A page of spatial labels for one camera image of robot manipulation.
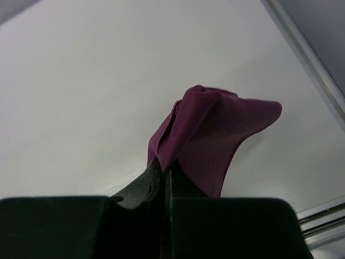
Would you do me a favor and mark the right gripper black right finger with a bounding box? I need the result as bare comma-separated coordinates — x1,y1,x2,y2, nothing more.
165,160,209,200

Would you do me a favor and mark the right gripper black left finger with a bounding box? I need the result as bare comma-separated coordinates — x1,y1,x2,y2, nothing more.
109,157,162,210

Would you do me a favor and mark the purple cloth napkin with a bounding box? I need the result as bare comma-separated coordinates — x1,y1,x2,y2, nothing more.
147,85,282,197

